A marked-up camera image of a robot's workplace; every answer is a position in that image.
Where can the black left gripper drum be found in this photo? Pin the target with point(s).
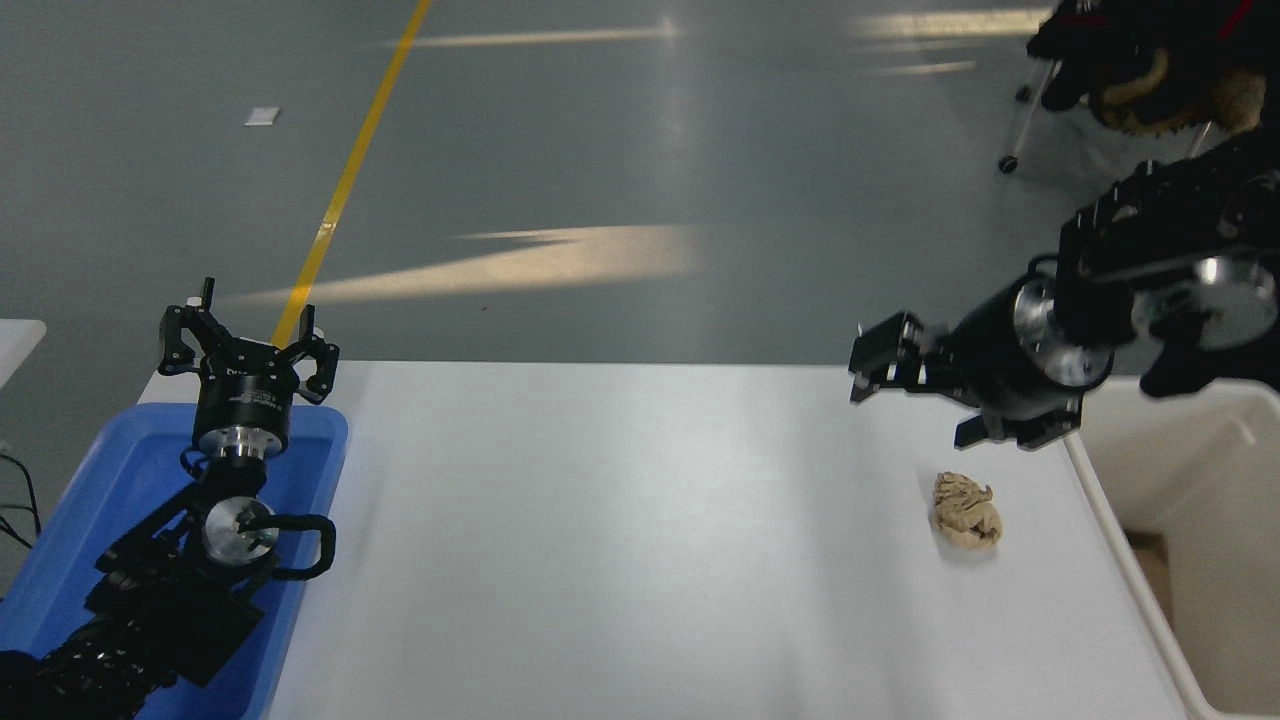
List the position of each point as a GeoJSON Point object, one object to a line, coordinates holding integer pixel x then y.
{"type": "Point", "coordinates": [245, 393]}

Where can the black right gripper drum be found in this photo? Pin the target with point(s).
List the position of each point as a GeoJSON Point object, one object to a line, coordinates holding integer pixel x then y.
{"type": "Point", "coordinates": [990, 350]}

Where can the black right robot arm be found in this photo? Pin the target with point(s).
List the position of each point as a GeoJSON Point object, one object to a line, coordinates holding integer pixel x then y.
{"type": "Point", "coordinates": [1170, 230]}

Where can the crumpled tan paper ball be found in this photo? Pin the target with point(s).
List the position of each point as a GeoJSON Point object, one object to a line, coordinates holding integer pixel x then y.
{"type": "Point", "coordinates": [965, 512]}

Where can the blue plastic tray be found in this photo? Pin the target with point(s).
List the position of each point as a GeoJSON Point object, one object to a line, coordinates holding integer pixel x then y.
{"type": "Point", "coordinates": [110, 480]}

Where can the white side table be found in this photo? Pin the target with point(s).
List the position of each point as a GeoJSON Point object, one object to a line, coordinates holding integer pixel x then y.
{"type": "Point", "coordinates": [15, 350]}

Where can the large pale plastic bin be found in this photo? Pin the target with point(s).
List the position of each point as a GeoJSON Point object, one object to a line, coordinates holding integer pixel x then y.
{"type": "Point", "coordinates": [1210, 560]}

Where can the black jacket with fur trim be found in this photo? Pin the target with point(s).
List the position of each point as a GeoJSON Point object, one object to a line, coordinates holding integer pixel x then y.
{"type": "Point", "coordinates": [1150, 40]}

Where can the white wheeled chair frame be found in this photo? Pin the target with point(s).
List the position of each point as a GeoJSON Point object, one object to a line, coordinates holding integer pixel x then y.
{"type": "Point", "coordinates": [1024, 120]}

